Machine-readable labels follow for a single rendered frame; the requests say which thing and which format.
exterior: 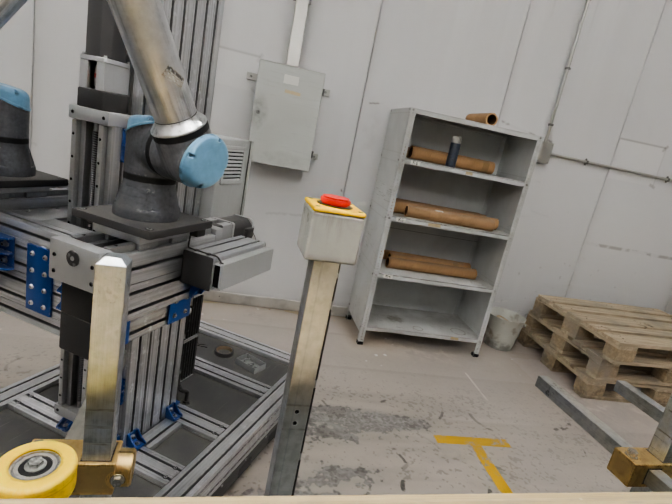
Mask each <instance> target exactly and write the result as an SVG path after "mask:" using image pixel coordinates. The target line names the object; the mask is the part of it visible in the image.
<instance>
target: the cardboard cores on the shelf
mask: <svg viewBox="0 0 672 504"><path fill-rule="evenodd" d="M447 156H448V153H447V152H442V151H437V150H433V149H428V148H423V147H418V146H413V145H412V146H411V147H408V150H407V154H406V158H410V159H415V160H420V161H425V162H430V163H435V164H440V165H445V164H446V160H447ZM455 168H460V169H465V170H470V171H475V172H480V173H485V174H492V173H493V172H494V170H495V163H494V162H491V161H486V160H481V159H476V158H471V157H467V156H462V155H458V158H457V162H456V165H455ZM393 212H396V213H402V214H404V216H406V217H412V218H418V219H423V220H429V221H434V222H440V223H446V224H451V225H457V226H463V227H468V228H474V229H480V230H485V231H493V230H496V229H497V228H498V225H499V220H498V219H496V218H491V217H487V216H486V215H483V214H480V213H476V212H470V211H465V210H459V209H454V208H448V207H443V206H437V205H432V204H427V203H421V202H416V201H410V200H405V199H399V198H396V202H395V206H394V211H393ZM382 259H386V262H385V266H386V267H387V268H394V269H401V270H408V271H416V272H423V273H430V274H437V275H445V276H452V277H459V278H466V279H476V277H477V270H476V269H472V268H471V265H470V263H465V262H458V261H452V260H446V259H440V258H434V257H428V256H422V255H416V254H409V253H403V252H397V251H391V250H384V254H383V258H382Z"/></svg>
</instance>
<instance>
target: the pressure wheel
mask: <svg viewBox="0 0 672 504"><path fill-rule="evenodd" d="M77 466H78V457H77V454H76V452H75V450H74V449H73V448H72V447H70V446H69V445H67V444H65V443H62V442H58V441H37V442H32V443H28V444H24V445H22V446H19V447H17V448H15V449H13V450H11V451H9V452H7V453H6V454H4V455H3V456H2V457H1V458H0V499H33V498H68V497H69V496H70V495H71V494H72V492H73V490H74V488H75V486H76V481H77Z"/></svg>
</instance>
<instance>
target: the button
mask: <svg viewBox="0 0 672 504"><path fill-rule="evenodd" d="M320 200H321V201H322V203H324V204H327V205H331V206H336V207H343V208H347V207H348V206H350V204H351V201H349V200H350V199H348V198H346V197H342V196H338V195H333V194H323V195H321V199H320Z"/></svg>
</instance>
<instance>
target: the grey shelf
mask: <svg viewBox="0 0 672 504"><path fill-rule="evenodd" d="M453 136H458V137H462V140H461V146H460V150H459V154H458V155H462V156H467V157H471V158H476V159H481V160H486V161H491V162H494V163H495V170H494V172H493V173H492V174H485V173H480V172H475V171H470V170H465V169H460V168H453V167H449V166H445V165H440V164H435V163H430V162H425V161H420V160H415V159H410V158H406V154H407V150H408V147H411V146H412V145H413V146H418V147H423V148H428V149H433V150H437V151H442V152H447V153H448V152H449V148H450V144H451V142H452V138H453ZM543 138H544V137H542V136H538V135H533V134H529V133H524V132H520V131H515V130H511V129H506V128H502V127H497V126H493V125H488V124H484V123H480V122H475V121H471V120H466V119H462V118H457V117H453V116H448V115H444V114H439V113H435V112H431V111H426V110H422V109H417V108H413V107H409V108H397V109H391V112H390V116H389V121H388V126H387V130H386V135H385V139H384V144H383V149H382V153H381V158H380V162H379V167H378V172H377V176H376V181H375V185H374V190H373V195H372V199H371V204H370V208H369V213H368V218H367V222H366V227H365V231H364V236H363V241H362V245H361V250H360V255H359V259H358V264H357V268H356V273H355V278H354V282H353V287H352V291H351V296H350V301H349V305H348V310H347V314H346V316H345V317H346V319H349V320H351V318H352V317H353V320H354V322H355V324H356V326H357V328H358V330H359V333H358V337H357V339H356V343H357V344H359V345H363V341H364V337H365V332H366V330H367V331H377V332H391V333H399V334H405V335H411V336H419V337H428V338H437V339H445V340H454V341H463V342H472V343H477V344H476V347H475V351H474V352H471V355H472V356H473V357H478V356H479V354H478V353H479V350H480V347H481V343H482V340H483V337H484V333H485V330H486V327H487V324H488V320H489V317H490V314H491V310H492V307H493V304H494V300H495V297H496V294H497V290H498V287H499V284H500V280H501V277H502V274H503V271H504V267H505V264H506V261H507V257H508V254H509V251H510V247H511V244H512V241H513V237H514V234H515V231H516V227H517V224H518V221H519V218H520V214H521V211H522V208H523V204H524V201H525V198H526V194H527V191H528V188H529V184H530V181H531V178H532V174H533V171H534V168H535V164H536V161H537V158H538V155H539V151H540V148H541V145H542V141H543ZM501 139H502V141H501ZM508 141H509V142H508ZM500 142H501V144H500ZM499 146H500V148H499ZM405 147H406V148H405ZM505 147H506V148H507V149H506V148H505ZM404 150H405V151H404ZM498 150H499V151H498ZM504 150H505V151H504ZM403 153H404V154H403ZM497 153H498V155H497ZM496 157H497V158H496ZM495 160H496V162H495ZM501 161H502V162H501ZM489 182H490V183H489ZM488 185H489V187H488ZM487 189H488V191H487ZM486 192H487V194H486ZM485 196H486V198H485ZM491 196H492V197H491ZM396 198H399V199H405V200H410V201H416V202H421V203H427V204H432V205H437V206H443V207H448V208H454V209H459V210H465V211H470V212H476V213H480V214H483V215H486V214H487V215H488V216H487V215H486V216H487V217H491V218H496V219H498V220H499V225H498V228H497V229H496V230H493V231H485V230H480V229H474V228H468V227H463V226H457V225H451V224H446V223H440V222H434V221H429V220H423V219H418V218H412V217H406V216H404V214H402V213H396V212H393V211H394V206H395V202H396ZM393 199H394V200H393ZM484 200H485V201H484ZM491 201H492V202H491ZM392 202H393V203H392ZM483 203H484V205H483ZM391 205H392V206H391ZM482 207H483V208H482ZM391 208H392V209H391ZM489 208H490V209H489ZM481 210H482V212H481ZM390 211H391V212H390ZM474 235H475V237H474ZM480 235H481V236H480ZM473 239H474V241H473ZM478 242H479V243H478ZM472 243H473V244H472ZM471 246H472V248H471ZM384 250H391V251H397V252H403V253H409V254H416V255H422V256H428V257H434V258H440V259H446V260H452V261H458V262H465V263H470V265H471V267H472V269H476V270H477V277H476V279H466V278H459V277H452V276H445V275H437V274H430V273H423V272H416V271H408V270H401V269H394V268H387V267H386V266H385V262H386V259H382V258H383V254H384ZM470 250H471V251H470ZM381 251H382V252H381ZM469 253H470V255H469ZM380 254H381V255H380ZM468 257H469V259H468ZM467 260H468V262H467ZM473 260H474V261H473ZM459 289H460V291H459ZM458 293H459V294H458ZM457 296H458V298H457ZM456 300H457V301H456ZM455 303H456V305H455ZM454 307H455V309H454ZM453 311H454V312H453ZM351 315H352V317H351ZM362 333H363V334H362ZM361 336H362V337H361Z"/></svg>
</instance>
